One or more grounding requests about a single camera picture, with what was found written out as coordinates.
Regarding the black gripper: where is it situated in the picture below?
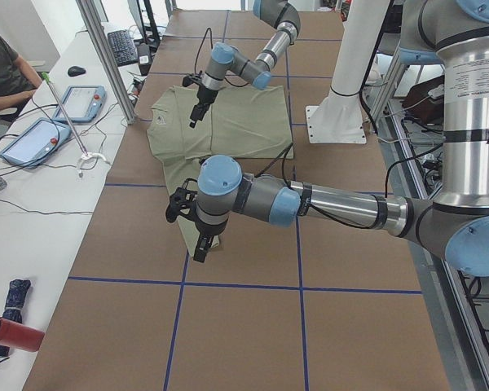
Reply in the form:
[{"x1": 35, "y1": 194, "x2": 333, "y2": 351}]
[
  {"x1": 192, "y1": 219, "x2": 227, "y2": 262},
  {"x1": 189, "y1": 85, "x2": 218, "y2": 128}
]

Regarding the olive green long-sleeve shirt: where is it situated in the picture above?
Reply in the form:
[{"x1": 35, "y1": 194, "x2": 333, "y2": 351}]
[{"x1": 147, "y1": 85, "x2": 295, "y2": 252}]

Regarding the black keyboard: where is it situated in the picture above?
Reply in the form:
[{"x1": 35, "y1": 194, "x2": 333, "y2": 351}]
[{"x1": 107, "y1": 30, "x2": 138, "y2": 66}]

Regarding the far blue teach pendant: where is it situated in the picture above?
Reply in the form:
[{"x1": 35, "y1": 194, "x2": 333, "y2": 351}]
[{"x1": 58, "y1": 86, "x2": 106, "y2": 124}]

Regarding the blue teach pendant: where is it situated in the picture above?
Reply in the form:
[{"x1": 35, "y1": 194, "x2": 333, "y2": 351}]
[
  {"x1": 58, "y1": 86, "x2": 106, "y2": 124},
  {"x1": 0, "y1": 118, "x2": 71, "y2": 168}
]

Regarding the black computer mouse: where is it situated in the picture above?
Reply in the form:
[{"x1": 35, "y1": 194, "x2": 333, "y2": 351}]
[{"x1": 67, "y1": 66, "x2": 86, "y2": 77}]

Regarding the long pink grabber stick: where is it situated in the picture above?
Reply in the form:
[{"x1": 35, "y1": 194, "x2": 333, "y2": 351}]
[{"x1": 42, "y1": 72, "x2": 111, "y2": 178}]

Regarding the near blue teach pendant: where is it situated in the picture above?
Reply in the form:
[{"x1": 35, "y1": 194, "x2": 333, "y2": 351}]
[{"x1": 0, "y1": 118, "x2": 71, "y2": 168}]

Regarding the dark blue folded umbrella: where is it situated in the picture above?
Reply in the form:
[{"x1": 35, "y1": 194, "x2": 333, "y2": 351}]
[{"x1": 0, "y1": 279, "x2": 31, "y2": 358}]

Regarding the seated person in grey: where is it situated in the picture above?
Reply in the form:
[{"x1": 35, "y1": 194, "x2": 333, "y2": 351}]
[{"x1": 0, "y1": 36, "x2": 42, "y2": 122}]

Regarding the red cylindrical bottle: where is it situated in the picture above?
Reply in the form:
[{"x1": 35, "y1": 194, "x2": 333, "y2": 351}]
[{"x1": 0, "y1": 317, "x2": 45, "y2": 352}]

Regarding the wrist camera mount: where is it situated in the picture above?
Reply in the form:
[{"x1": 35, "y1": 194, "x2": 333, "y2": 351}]
[
  {"x1": 165, "y1": 185, "x2": 197, "y2": 223},
  {"x1": 182, "y1": 71, "x2": 203, "y2": 87}
]

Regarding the aluminium frame post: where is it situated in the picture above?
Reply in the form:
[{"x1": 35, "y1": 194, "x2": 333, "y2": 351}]
[{"x1": 76, "y1": 0, "x2": 136, "y2": 125}]

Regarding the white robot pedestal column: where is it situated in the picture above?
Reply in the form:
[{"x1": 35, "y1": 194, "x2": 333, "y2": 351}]
[{"x1": 306, "y1": 0, "x2": 392, "y2": 144}]

